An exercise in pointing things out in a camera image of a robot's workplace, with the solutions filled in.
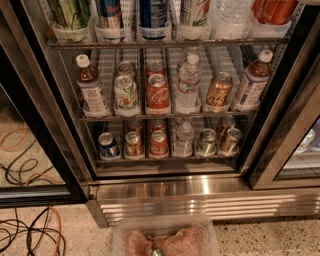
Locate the glass fridge door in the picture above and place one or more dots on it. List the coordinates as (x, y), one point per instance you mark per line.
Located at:
(41, 162)
(290, 109)

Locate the wire shelf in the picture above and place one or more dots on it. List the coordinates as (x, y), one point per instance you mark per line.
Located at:
(168, 44)
(165, 116)

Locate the gold can bottom left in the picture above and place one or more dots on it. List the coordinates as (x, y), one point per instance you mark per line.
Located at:
(133, 145)

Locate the gold can bottom right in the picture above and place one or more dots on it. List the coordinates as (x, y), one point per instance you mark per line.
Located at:
(229, 145)

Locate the white floral can middle shelf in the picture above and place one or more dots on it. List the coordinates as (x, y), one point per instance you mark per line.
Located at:
(126, 96)

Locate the red coke can top shelf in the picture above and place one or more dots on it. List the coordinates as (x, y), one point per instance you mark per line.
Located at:
(275, 12)

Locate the water bottle middle shelf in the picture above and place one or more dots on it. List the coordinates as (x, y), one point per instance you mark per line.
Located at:
(189, 76)

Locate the left tea bottle white cap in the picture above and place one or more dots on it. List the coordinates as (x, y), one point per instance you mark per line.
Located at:
(92, 90)

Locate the blue pepsi can shelf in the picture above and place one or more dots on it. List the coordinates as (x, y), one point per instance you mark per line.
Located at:
(108, 147)
(153, 18)

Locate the white floral can shelf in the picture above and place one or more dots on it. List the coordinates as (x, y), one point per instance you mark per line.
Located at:
(193, 20)
(126, 96)

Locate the red coke can bottom shelf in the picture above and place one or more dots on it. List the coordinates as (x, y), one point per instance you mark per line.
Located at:
(158, 144)

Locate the silver can bottom shelf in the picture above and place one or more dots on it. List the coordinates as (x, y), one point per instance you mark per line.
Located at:
(206, 145)

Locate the water bottle top shelf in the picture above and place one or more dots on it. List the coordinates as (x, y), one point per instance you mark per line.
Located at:
(232, 19)

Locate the water bottle shelf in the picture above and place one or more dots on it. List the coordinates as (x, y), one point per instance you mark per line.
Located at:
(183, 144)
(232, 19)
(189, 76)

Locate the right tea bottle white cap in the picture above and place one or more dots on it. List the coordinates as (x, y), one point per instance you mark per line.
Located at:
(253, 82)

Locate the gold can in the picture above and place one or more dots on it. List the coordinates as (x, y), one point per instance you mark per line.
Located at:
(229, 145)
(133, 145)

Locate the tea bottle white cap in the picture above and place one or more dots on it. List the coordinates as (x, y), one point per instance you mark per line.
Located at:
(253, 82)
(92, 90)

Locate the red coke can shelf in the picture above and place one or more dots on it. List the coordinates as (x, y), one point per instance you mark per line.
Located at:
(158, 144)
(157, 95)
(275, 12)

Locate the top wire shelf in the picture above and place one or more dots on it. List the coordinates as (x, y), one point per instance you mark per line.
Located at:
(168, 44)

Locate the steel fridge base grille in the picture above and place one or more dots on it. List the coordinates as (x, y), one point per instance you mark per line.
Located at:
(220, 198)

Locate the clear plastic food container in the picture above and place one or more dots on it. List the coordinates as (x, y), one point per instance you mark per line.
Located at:
(168, 235)

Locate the right glass fridge door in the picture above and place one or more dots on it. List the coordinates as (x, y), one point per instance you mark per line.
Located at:
(290, 109)

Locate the blue pepsi can bottom shelf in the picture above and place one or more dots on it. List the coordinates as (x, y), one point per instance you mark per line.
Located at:
(108, 147)

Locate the white floral can top shelf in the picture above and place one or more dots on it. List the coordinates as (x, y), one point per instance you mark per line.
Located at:
(193, 20)

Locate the gold can middle shelf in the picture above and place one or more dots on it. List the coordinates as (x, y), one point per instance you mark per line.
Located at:
(217, 98)

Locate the middle wire shelf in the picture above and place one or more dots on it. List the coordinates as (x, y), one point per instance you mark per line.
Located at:
(165, 116)

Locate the water bottle bottom shelf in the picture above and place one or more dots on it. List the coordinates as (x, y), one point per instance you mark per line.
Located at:
(183, 144)

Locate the green can top shelf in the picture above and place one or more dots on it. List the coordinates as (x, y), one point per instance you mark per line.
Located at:
(71, 18)

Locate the red coke can middle shelf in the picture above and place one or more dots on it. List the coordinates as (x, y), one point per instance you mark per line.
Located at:
(157, 95)

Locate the left glass fridge door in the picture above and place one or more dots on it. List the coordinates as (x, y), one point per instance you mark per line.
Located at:
(41, 162)

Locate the blue pepsi can top shelf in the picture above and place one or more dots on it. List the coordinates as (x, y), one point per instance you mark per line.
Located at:
(153, 18)

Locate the red bull can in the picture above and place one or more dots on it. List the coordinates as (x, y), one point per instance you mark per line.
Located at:
(110, 27)

